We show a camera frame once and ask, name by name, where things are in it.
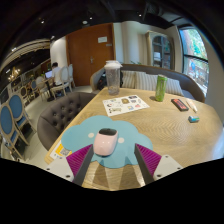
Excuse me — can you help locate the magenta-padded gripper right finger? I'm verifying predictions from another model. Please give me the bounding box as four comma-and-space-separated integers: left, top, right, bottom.
134, 143, 184, 185

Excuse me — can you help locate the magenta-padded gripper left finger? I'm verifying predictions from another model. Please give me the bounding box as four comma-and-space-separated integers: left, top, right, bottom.
45, 143, 95, 187

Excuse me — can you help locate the pink and black computer mouse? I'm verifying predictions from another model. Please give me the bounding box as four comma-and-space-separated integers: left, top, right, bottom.
92, 127, 119, 157

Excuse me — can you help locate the blue cloud-shaped mouse pad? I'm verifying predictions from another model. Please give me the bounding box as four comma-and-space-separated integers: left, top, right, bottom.
60, 115, 154, 169

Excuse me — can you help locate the yellow and white card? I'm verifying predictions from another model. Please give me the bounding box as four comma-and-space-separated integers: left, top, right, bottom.
49, 139, 73, 160

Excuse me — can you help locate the grey tufted armchair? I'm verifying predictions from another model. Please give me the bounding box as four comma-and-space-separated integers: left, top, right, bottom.
36, 91, 98, 152

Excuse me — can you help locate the small green and blue pack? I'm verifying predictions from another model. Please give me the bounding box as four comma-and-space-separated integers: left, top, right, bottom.
187, 115, 201, 124

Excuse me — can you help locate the black and red flat box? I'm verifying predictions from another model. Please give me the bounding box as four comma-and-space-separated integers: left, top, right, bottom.
170, 98, 190, 112

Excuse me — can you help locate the white tube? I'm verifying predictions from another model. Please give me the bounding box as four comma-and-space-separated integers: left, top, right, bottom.
185, 97, 198, 113

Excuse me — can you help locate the white sticker sheet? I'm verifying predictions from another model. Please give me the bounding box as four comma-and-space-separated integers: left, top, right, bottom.
102, 94, 151, 117

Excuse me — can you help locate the group of blue chairs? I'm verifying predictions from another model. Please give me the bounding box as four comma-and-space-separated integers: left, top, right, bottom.
0, 78, 38, 161

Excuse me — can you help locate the green drink can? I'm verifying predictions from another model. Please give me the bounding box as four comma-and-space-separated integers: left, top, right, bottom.
154, 73, 169, 103

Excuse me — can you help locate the striped cushion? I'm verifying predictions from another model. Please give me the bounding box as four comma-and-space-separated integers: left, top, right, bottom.
134, 71, 158, 92
165, 77, 184, 97
120, 70, 137, 90

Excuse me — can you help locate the grey curved sofa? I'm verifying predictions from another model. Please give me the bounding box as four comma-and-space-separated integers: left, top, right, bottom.
89, 63, 206, 103

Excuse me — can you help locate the white dining chair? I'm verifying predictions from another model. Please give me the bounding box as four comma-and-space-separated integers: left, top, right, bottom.
49, 65, 73, 100
67, 63, 76, 89

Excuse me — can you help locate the person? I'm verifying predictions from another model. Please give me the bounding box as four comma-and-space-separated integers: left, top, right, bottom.
47, 61, 64, 89

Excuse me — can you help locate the clear shaker bottle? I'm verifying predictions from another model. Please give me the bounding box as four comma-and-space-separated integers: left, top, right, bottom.
103, 59, 123, 96

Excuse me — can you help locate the brown wooden door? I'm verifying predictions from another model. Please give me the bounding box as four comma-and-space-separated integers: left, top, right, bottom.
65, 22, 116, 88

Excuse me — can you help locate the black-framed window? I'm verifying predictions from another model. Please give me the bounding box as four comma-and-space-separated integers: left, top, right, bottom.
178, 27, 210, 96

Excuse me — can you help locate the arched glass-door cabinet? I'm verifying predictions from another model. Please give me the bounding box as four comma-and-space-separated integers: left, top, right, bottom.
145, 30, 175, 70

